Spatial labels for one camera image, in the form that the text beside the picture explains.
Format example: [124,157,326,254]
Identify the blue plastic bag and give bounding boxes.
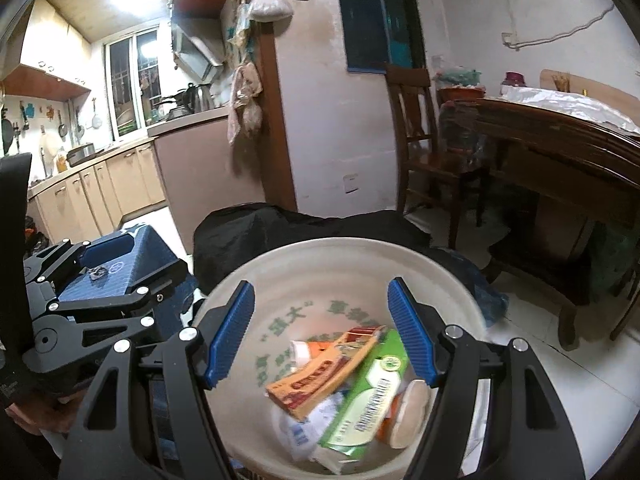
[470,270,511,326]

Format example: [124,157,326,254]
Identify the black hanging pan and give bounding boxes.
[0,117,18,156]

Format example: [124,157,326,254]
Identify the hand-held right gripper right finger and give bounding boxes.
[387,276,586,480]

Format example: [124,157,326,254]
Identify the light wooden board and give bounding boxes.
[540,69,631,98]

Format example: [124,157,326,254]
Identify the wooden wall cabinet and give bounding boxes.
[0,0,93,101]

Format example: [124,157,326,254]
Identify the dark wooden chair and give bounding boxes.
[385,62,491,251]

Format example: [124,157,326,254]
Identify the small white and orange container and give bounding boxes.
[289,339,341,368]

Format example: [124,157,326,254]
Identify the person's left hand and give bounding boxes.
[5,394,83,436]

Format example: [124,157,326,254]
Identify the white wall cable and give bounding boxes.
[502,2,616,51]

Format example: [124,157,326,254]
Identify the orange and white paper cup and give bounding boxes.
[375,379,433,451]

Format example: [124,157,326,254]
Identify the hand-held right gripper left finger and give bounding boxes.
[57,280,256,480]

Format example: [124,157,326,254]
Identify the crumpled clear plastic bag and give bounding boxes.
[435,67,483,88]

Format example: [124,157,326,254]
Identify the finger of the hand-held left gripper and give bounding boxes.
[56,271,191,349]
[22,241,94,287]

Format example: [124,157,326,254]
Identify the white bin with green print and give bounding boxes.
[192,236,488,478]

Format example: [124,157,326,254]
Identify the dark blue-framed window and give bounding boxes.
[332,0,426,76]

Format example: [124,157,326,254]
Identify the black and orange bag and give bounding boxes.
[22,217,51,261]

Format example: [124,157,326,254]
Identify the green and white box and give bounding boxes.
[317,329,418,461]

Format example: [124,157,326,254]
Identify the grey metal container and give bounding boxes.
[66,142,97,167]

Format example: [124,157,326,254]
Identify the dark wooden table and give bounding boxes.
[440,97,640,351]

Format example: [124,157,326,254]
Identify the black trash bag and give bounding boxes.
[192,202,481,296]

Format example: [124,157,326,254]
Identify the hanging clear plastic bag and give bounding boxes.
[235,0,251,61]

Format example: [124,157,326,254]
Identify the metal range hood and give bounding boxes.
[170,15,226,81]

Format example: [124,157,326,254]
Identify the dark green bag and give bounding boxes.
[590,220,640,301]

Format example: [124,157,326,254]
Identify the black cooking pot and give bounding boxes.
[152,90,188,121]

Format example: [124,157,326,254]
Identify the white plastic sheet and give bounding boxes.
[500,85,640,136]

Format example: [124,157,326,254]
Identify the kitchen window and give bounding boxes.
[102,30,161,141]

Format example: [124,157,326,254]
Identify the cardboard box under table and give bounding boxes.
[535,200,596,261]

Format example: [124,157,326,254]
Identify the printed orange box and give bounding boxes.
[265,326,390,421]

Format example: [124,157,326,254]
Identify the red bowl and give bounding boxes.
[439,85,487,103]

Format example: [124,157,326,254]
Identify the beige kitchen cabinets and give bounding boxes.
[27,105,241,256]

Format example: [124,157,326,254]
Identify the white wrapper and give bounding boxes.
[277,392,346,463]

